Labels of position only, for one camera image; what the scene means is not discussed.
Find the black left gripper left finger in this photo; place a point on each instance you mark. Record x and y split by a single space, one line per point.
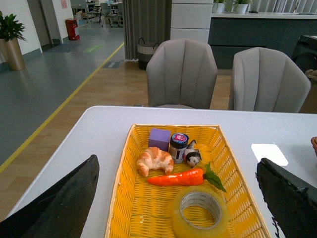
59 212

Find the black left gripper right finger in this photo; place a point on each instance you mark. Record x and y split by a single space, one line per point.
291 200

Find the clear yellowish tape roll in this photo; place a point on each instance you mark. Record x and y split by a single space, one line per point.
199 213

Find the brown wicker basket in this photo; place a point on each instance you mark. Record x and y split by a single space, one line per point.
314 143

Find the yellow woven basket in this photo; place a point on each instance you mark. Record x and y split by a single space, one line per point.
141 210

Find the dark woven laundry basket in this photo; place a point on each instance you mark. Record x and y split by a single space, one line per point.
145 51

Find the white label on table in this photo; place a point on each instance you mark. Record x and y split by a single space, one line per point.
271 152

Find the orange toy carrot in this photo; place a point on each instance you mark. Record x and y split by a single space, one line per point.
193 177

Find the toy croissant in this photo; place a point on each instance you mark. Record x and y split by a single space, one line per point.
154 158

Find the black white animal figurine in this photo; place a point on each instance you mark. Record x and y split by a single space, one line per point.
192 155

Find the purple foam block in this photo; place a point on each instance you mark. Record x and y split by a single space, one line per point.
159 138

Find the grey chair right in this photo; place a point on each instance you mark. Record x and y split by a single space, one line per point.
266 80

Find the grey chair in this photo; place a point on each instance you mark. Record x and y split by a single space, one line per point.
181 74
266 80

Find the small dark jar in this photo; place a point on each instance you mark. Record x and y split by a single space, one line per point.
178 145

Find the grey chair left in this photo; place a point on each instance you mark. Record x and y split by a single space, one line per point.
181 74

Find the dark counter with white top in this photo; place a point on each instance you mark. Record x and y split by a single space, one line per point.
231 33

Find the gold planter with plant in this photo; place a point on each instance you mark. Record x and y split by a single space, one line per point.
10 31

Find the red bin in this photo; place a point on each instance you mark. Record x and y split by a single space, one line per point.
72 29

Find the white potted plant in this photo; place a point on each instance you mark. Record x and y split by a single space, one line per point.
240 6

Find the grey curtain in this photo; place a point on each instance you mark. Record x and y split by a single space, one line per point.
147 19

